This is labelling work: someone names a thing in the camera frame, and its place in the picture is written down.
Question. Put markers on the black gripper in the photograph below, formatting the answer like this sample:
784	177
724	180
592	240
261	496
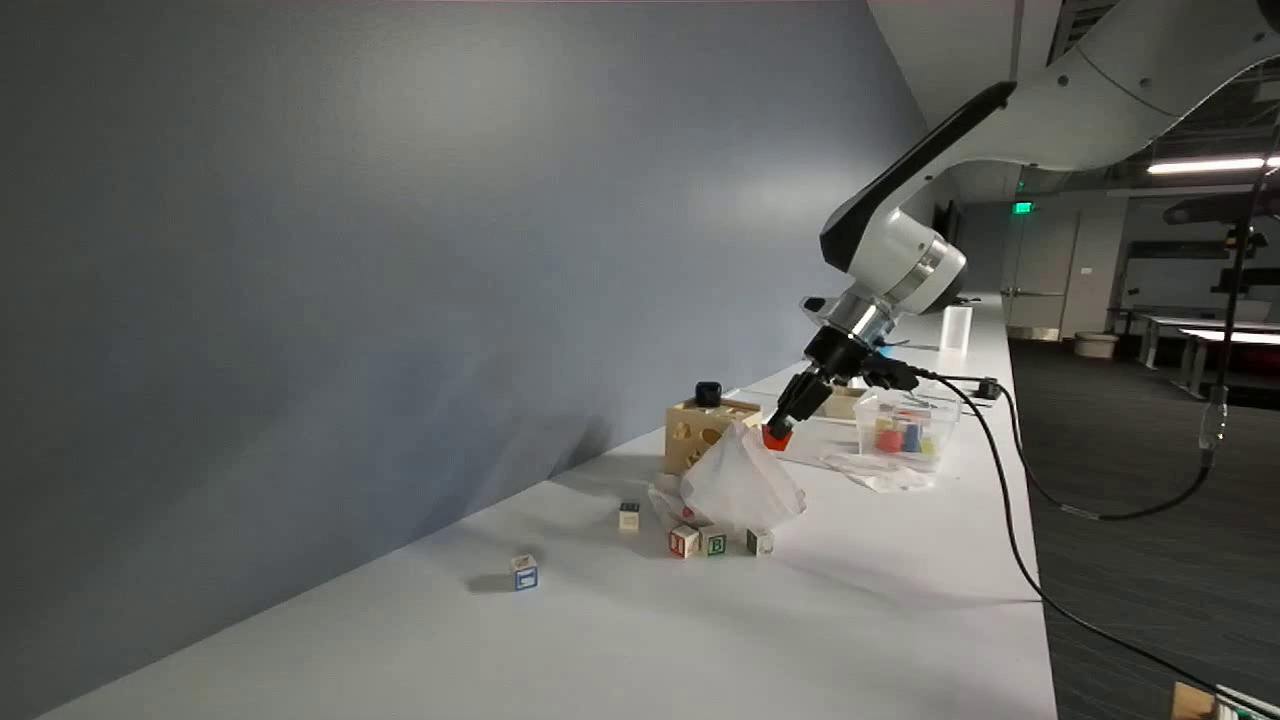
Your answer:
839	356

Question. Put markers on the orange block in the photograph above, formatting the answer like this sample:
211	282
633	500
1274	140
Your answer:
776	433

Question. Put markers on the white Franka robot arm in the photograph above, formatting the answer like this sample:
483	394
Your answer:
1053	123

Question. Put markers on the black cylinder block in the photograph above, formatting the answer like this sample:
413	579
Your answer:
708	394

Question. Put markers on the white plastic bag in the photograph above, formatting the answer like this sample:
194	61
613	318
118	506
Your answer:
741	483

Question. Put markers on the crumpled clear plastic bag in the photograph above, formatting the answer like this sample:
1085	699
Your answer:
881	468

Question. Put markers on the green and white cube block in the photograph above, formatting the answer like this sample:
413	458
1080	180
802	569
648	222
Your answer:
730	543

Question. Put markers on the red and white cube block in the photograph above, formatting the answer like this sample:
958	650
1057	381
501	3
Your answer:
684	543

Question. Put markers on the wooden shape sorter box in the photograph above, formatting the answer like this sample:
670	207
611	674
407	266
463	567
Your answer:
703	433

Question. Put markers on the clear plastic cup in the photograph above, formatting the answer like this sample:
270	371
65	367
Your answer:
958	331

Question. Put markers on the green exit sign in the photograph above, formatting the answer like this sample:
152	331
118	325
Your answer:
1023	209

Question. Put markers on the small blue metal object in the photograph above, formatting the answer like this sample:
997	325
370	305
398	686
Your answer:
524	569

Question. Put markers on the background white table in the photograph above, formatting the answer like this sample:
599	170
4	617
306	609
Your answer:
1213	337

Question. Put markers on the ceiling light strip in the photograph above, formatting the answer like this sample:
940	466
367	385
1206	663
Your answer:
1209	164

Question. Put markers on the black camera tripod stand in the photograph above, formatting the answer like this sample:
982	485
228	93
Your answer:
1234	305

